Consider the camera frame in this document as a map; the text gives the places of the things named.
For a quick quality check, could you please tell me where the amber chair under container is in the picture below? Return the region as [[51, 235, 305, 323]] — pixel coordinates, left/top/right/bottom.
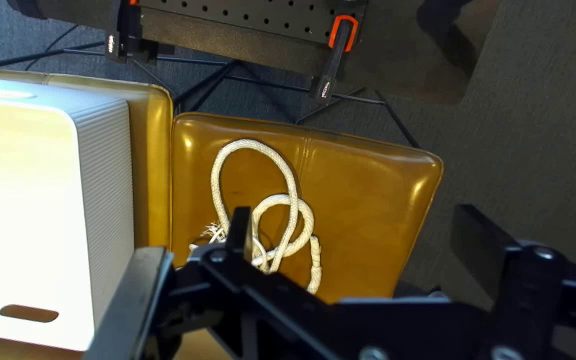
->
[[0, 67, 176, 360]]

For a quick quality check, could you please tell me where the white rope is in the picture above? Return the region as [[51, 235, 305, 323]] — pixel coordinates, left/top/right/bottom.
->
[[197, 138, 324, 296]]

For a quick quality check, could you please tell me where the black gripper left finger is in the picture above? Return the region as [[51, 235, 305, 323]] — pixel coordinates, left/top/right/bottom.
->
[[83, 249, 171, 360]]

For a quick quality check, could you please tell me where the orange black bar clamp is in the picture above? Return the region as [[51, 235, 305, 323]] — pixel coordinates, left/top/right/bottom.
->
[[314, 14, 360, 103]]

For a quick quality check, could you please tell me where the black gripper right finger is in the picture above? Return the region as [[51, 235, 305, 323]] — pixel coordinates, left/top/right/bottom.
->
[[449, 204, 520, 280]]

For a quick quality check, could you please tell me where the amber chair with rope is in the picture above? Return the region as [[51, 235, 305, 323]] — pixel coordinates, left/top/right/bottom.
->
[[171, 112, 444, 303]]

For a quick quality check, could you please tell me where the black perforated mounting board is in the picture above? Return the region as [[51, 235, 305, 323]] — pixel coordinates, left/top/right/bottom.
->
[[5, 0, 369, 76]]

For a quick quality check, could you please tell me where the white plastic storage container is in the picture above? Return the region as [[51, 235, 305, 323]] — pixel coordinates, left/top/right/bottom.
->
[[0, 75, 136, 355]]

